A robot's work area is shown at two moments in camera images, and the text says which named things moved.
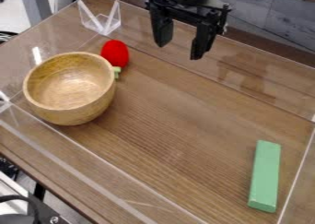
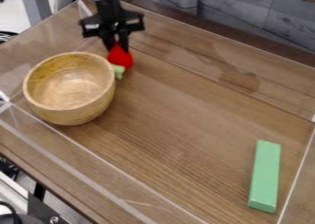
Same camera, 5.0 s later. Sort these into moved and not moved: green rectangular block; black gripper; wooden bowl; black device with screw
Moved: black gripper
Not moved: green rectangular block; black device with screw; wooden bowl
